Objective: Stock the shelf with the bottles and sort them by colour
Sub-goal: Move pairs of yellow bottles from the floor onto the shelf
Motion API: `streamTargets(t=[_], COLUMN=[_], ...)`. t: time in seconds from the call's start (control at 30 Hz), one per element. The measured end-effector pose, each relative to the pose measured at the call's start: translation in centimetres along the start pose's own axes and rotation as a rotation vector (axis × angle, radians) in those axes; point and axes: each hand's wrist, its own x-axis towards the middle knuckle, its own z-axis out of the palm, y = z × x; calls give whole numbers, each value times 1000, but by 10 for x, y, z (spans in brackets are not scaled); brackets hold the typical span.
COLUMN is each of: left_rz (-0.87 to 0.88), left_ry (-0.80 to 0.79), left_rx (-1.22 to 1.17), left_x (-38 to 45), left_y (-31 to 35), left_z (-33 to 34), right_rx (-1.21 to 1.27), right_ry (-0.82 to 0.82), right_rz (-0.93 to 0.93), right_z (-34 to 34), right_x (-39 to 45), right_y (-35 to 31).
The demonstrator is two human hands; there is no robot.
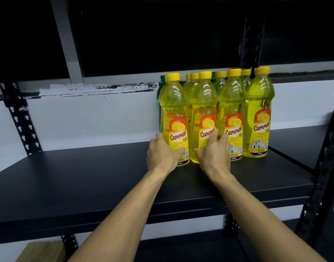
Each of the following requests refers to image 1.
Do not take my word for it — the person's right hand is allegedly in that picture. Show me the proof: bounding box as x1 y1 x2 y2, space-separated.
194 129 233 184

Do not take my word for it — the person's left hand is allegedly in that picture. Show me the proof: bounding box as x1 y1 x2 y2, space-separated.
146 132 185 177

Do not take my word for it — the yellow dishwashing liquid bottle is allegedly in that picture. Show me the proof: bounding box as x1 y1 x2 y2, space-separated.
160 73 191 167
190 71 220 164

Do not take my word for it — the person's left forearm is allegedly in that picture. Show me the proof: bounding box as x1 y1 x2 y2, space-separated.
68 170 169 262

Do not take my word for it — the person's right forearm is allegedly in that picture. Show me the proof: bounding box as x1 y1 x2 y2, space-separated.
211 174 320 262

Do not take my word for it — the group of yellow bottles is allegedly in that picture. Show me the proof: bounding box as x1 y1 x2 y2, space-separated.
158 66 276 161

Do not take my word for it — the green dishwashing liquid bottle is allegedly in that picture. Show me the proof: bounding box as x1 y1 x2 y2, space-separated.
156 75 166 126

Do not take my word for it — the black shelf board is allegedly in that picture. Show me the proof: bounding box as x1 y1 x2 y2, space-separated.
0 140 315 245
267 125 329 173
134 218 334 262

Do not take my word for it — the black perforated shelf post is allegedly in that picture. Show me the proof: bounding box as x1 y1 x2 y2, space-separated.
0 82 43 156
60 234 79 262
295 84 334 244
239 16 266 77
224 213 240 238

